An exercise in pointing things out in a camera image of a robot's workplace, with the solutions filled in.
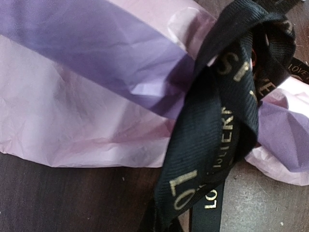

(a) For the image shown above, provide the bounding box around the purple pink wrapping paper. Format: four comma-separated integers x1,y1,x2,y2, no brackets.
0,0,309,187

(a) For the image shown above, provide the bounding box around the black lettered ribbon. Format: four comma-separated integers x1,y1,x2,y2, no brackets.
139,0,296,232

